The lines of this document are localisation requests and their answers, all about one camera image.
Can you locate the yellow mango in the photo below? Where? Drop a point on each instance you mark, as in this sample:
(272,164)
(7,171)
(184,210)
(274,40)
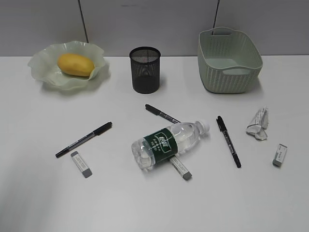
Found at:
(74,64)

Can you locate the black mesh pen holder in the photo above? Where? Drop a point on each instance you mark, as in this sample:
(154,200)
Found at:
(145,69)

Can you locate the clear water bottle green label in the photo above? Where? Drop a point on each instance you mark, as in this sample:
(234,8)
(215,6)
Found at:
(161,145)

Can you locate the waste paper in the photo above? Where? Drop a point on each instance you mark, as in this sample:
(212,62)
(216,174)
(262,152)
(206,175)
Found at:
(258,125)

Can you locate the grey white eraser left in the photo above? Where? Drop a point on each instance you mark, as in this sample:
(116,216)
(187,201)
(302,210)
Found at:
(81,164)

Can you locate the grey white eraser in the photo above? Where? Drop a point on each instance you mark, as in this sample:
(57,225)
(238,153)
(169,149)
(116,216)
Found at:
(180,168)
(280,155)
(81,164)

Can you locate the pale green wavy plate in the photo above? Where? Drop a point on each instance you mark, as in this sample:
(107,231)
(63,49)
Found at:
(44,66)

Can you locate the grey white eraser middle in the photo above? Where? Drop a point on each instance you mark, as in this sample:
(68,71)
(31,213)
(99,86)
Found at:
(180,168)

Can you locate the black marker pen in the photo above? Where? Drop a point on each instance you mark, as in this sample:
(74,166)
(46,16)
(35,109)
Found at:
(96,132)
(227,138)
(157,112)

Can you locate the grey white eraser right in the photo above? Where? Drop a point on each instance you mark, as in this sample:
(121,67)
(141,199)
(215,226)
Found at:
(280,155)

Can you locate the pale green plastic basket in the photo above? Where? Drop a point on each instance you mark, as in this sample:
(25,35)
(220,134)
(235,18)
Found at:
(228,61)

